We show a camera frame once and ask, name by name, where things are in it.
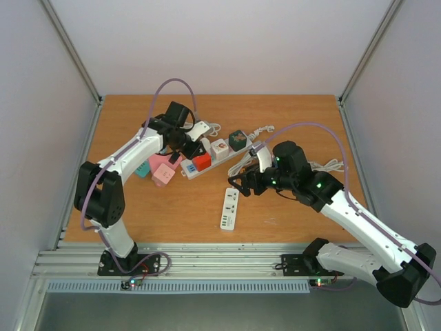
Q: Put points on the grey slotted cable duct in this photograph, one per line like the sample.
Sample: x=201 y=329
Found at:
x=185 y=286

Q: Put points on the small circuit board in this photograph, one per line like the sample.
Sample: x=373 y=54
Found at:
x=131 y=284
x=319 y=283

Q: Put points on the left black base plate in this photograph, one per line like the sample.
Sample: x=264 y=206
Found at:
x=132 y=265

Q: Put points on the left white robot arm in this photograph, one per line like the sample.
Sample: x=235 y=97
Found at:
x=99 y=195

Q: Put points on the dark green cube adapter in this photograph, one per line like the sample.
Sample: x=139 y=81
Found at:
x=237 y=140

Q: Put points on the white power strip with USB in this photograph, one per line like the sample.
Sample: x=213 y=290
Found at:
x=229 y=212

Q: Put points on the red cube adapter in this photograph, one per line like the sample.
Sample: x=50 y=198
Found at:
x=202 y=162

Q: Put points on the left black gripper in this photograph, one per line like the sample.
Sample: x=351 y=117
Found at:
x=193 y=152

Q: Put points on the left small circuit board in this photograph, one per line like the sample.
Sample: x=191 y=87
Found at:
x=131 y=284

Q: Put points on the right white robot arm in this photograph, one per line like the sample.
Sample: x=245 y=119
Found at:
x=396 y=266

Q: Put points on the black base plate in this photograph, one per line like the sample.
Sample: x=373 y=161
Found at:
x=295 y=265
x=132 y=265

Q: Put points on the long white multicolour power strip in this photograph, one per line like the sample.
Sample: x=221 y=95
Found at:
x=188 y=170

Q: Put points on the teal power strip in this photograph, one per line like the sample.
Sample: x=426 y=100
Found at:
x=143 y=170

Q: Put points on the right small circuit board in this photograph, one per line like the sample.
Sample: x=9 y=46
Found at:
x=319 y=283

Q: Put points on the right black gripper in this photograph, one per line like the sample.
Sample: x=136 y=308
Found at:
x=249 y=181

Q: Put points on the small black charger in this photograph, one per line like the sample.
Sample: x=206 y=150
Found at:
x=175 y=158

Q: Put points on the pink cube adapter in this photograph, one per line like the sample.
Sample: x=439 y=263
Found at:
x=162 y=176

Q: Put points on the pink triangular power strip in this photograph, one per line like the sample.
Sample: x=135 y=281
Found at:
x=157 y=159

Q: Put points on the white cube adapter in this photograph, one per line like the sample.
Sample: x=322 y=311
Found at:
x=219 y=149

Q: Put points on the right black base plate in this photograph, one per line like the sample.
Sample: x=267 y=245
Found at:
x=295 y=265

